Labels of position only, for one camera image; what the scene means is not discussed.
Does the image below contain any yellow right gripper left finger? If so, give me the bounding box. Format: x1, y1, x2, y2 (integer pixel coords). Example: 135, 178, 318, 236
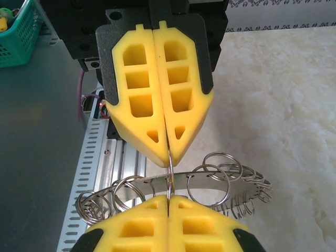
69, 195, 169, 252

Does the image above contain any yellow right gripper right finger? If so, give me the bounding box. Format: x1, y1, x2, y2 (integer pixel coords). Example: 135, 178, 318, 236
167, 194, 266, 252

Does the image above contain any metal strip band with holes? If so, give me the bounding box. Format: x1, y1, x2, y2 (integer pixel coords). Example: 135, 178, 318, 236
77, 169, 273, 221

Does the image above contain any silver split key ring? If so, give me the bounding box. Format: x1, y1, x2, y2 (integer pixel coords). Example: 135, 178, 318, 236
76, 191, 106, 228
165, 149, 176, 205
186, 164, 232, 206
112, 176, 146, 211
203, 151, 243, 183

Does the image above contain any green plastic basket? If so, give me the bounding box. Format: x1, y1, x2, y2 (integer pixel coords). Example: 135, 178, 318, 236
0, 0, 45, 68

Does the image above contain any control board with wires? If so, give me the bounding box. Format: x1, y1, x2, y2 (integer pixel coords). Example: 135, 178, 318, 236
80, 89, 111, 122

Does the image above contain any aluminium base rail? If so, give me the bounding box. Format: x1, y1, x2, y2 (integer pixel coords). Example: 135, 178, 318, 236
100, 136, 148, 211

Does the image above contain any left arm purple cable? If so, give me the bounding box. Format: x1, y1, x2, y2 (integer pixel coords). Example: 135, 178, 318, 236
77, 70, 88, 124

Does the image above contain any slotted grey cable duct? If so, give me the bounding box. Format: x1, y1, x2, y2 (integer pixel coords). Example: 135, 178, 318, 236
56, 117, 111, 252

